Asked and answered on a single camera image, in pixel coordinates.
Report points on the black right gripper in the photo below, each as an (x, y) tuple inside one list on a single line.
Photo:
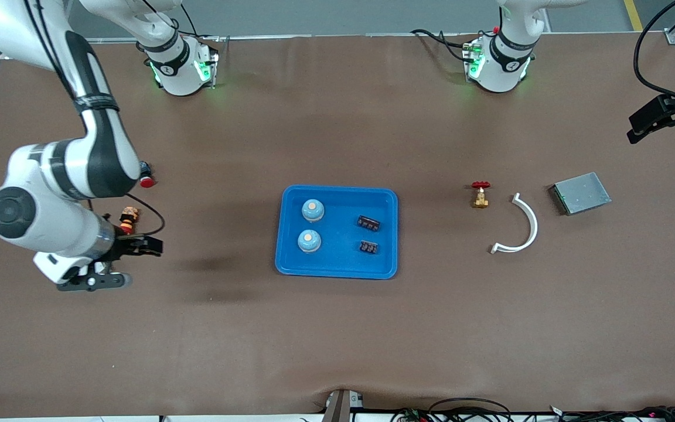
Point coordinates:
[(125, 246)]

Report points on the blue bell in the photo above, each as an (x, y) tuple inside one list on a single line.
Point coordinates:
[(313, 212), (309, 241)]

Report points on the brown electrolytic capacitor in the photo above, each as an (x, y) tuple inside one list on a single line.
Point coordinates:
[(368, 247), (368, 223)]

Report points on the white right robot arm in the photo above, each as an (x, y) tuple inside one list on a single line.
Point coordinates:
[(97, 146)]

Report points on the blue plastic tray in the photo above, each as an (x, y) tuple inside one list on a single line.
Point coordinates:
[(343, 258)]

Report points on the orange black small part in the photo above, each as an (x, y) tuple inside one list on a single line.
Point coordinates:
[(129, 220)]

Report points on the red cap push button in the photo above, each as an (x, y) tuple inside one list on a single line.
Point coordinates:
[(147, 181)]

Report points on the silver metal circuit module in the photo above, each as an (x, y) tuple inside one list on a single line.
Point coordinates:
[(583, 193)]

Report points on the brown table mat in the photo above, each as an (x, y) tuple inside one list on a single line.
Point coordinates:
[(314, 340)]

